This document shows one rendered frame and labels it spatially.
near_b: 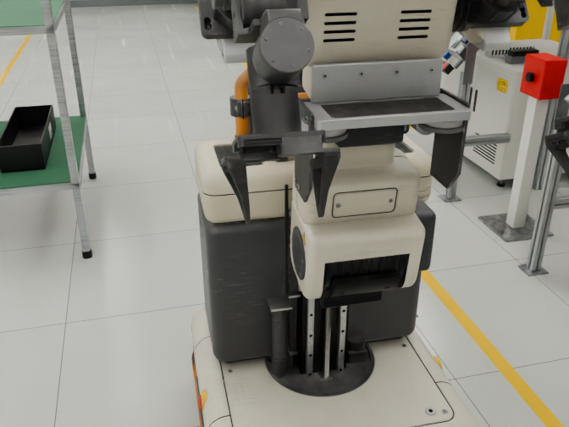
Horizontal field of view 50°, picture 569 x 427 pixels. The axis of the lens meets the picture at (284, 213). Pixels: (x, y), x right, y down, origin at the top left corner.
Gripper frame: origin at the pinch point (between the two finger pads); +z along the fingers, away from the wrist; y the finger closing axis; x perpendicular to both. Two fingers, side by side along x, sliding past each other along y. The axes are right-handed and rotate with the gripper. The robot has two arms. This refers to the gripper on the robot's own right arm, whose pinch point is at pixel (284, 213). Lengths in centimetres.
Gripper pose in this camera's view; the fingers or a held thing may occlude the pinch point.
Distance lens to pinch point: 72.7
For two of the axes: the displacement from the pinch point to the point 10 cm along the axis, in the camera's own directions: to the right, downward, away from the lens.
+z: 0.9, 10.0, 0.0
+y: 9.8, -0.9, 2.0
